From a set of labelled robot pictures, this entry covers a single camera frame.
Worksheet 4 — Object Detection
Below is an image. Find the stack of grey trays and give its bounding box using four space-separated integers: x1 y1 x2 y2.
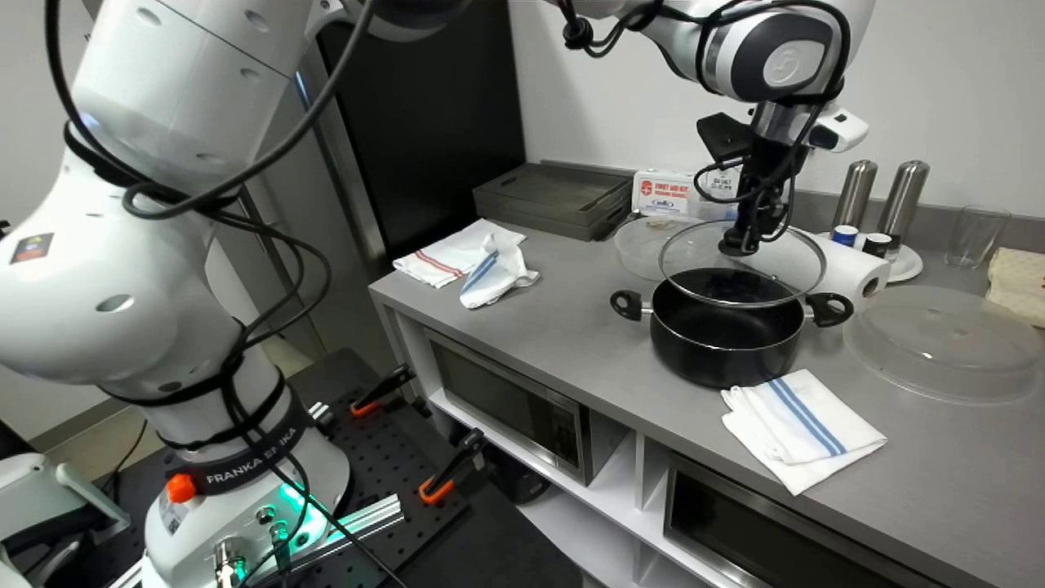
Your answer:
473 162 634 243

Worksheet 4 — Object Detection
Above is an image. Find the white first aid box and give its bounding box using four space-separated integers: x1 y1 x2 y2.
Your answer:
630 169 696 220

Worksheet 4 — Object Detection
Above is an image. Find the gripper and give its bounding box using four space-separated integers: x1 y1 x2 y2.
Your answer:
718 135 807 258

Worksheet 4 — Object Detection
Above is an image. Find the black pot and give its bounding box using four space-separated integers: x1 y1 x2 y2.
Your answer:
610 268 856 390

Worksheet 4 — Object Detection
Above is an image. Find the steel grinder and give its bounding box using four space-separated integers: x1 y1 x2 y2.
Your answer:
831 159 879 235
877 160 932 251

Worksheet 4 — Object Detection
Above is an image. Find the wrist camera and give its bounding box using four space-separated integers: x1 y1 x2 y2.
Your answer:
696 112 754 163

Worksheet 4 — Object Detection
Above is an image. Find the microwave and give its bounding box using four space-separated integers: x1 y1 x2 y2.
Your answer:
424 330 630 488

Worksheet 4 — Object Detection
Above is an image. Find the clear plastic bowl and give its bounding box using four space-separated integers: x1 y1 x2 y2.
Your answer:
614 216 713 283

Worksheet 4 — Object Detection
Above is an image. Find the crumpled white blue-striped towel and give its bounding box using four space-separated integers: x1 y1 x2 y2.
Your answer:
458 234 541 310

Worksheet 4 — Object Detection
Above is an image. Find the clear plastic dome cover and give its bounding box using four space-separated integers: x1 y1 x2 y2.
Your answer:
843 283 1045 408

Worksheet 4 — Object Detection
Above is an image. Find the cream cloth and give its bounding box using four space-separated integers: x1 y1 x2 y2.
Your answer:
985 247 1045 330

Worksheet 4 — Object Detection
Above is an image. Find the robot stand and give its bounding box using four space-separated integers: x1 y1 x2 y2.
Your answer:
0 347 572 588

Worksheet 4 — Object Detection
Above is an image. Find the small white box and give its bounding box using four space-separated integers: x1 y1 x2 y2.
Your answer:
692 170 745 223

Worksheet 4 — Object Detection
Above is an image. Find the white red-striped towel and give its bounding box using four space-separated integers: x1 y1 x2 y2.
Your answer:
392 218 528 290

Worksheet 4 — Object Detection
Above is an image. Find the black orange clamp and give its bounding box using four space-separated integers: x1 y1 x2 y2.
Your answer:
417 428 489 506
349 363 418 420

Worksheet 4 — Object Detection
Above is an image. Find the paper towel roll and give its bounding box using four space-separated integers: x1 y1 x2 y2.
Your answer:
803 232 892 304

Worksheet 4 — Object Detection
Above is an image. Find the clear drinking glass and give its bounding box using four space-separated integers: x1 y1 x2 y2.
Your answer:
945 206 1012 270

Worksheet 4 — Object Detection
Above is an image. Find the glass lid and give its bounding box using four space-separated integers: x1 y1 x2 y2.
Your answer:
658 220 828 310

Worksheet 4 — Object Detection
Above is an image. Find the white plate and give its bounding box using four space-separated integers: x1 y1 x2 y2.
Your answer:
816 231 924 283

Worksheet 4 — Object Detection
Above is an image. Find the folded white blue-striped towel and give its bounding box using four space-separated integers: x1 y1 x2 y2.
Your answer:
720 368 889 497

